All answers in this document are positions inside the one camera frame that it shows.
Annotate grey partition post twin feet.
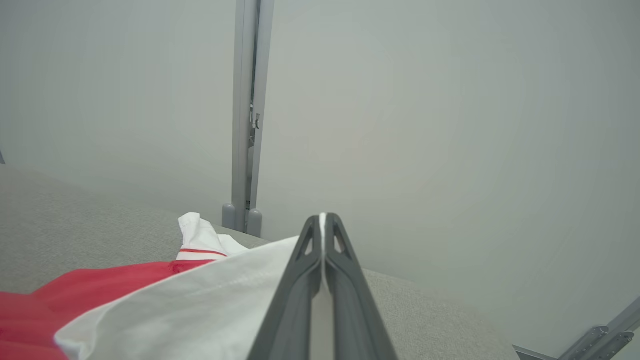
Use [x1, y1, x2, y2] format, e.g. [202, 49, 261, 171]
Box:
[221, 0, 276, 239]

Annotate red white sports garment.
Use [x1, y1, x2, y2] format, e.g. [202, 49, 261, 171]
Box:
[0, 212, 333, 360]

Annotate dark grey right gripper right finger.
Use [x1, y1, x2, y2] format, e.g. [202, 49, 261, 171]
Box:
[325, 212, 399, 360]

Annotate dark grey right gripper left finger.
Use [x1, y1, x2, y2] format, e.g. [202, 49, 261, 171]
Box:
[247, 215, 324, 360]

